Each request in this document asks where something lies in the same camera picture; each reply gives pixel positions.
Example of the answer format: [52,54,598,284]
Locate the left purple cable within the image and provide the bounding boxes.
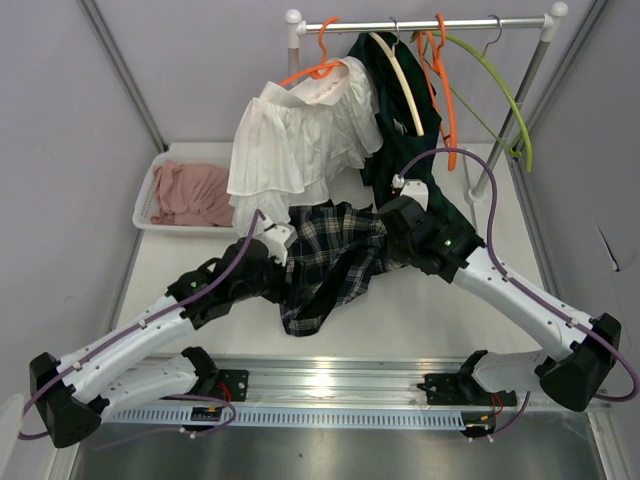
[17,209,269,442]

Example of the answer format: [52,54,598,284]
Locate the orange hanger with dress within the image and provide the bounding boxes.
[278,16,347,90]

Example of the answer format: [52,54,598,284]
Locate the purple cable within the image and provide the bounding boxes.
[394,147,640,444]
[17,209,269,442]

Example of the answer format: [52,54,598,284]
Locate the cream hanger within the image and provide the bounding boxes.
[368,32,424,137]

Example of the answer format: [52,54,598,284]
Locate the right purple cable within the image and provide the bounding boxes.
[394,147,640,444]

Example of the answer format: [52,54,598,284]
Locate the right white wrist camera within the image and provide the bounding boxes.
[391,174,429,211]

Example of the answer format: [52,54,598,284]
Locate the empty orange hanger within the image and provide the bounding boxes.
[416,13,458,148]

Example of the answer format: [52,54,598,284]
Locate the dark green plaid skirt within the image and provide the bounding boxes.
[349,33,441,209]

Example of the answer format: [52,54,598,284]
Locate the white clothes rack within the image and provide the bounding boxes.
[284,2,571,206]

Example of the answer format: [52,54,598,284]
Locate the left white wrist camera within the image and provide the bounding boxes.
[254,210,297,266]

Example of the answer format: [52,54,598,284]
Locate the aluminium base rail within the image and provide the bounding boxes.
[124,355,566,412]

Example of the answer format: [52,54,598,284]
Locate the pink garment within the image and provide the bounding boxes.
[151,160,234,228]

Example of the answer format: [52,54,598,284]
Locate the white ruffled dress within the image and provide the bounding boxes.
[227,57,383,236]

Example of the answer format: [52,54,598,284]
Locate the white plastic basket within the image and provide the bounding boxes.
[132,142,236,238]

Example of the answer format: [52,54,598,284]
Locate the navy white plaid skirt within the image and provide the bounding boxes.
[280,201,402,337]

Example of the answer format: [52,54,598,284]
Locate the lime green hanger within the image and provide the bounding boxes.
[411,28,533,172]

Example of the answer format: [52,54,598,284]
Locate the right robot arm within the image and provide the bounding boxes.
[380,196,621,412]

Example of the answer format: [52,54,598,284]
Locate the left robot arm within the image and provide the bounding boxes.
[25,235,287,449]

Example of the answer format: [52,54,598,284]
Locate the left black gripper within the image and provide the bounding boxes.
[232,248,310,309]

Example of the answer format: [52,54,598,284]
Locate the slotted cable duct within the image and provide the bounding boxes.
[109,404,465,431]

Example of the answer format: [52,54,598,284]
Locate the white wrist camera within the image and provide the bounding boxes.
[254,210,297,266]
[391,174,429,211]

